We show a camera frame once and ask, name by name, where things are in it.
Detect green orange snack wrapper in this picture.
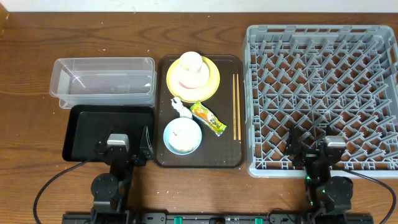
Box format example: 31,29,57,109
190,102,227,136

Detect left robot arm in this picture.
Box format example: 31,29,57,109
91,126,154,223

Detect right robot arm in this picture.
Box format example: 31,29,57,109
284,128,353,223

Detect black plastic tray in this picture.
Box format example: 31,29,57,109
62,105,155,162

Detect white rice pile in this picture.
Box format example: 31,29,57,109
169,119,200,154

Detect white tissue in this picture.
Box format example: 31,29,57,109
171,96,193,119

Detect clear plastic waste bin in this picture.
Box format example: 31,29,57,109
49,57,157,108

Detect yellow plate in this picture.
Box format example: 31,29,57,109
166,56,220,103

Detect wooden chopstick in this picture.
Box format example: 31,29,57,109
236,74,241,141
233,74,237,140

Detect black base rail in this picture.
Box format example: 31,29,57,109
61,212,374,224

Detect light blue bowl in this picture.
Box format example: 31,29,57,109
163,117,203,156

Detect grey dishwasher rack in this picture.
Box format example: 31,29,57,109
243,25,397,179

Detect white paper cup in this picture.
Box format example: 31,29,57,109
180,51,203,72

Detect pink bowl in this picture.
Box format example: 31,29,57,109
174,62,210,89

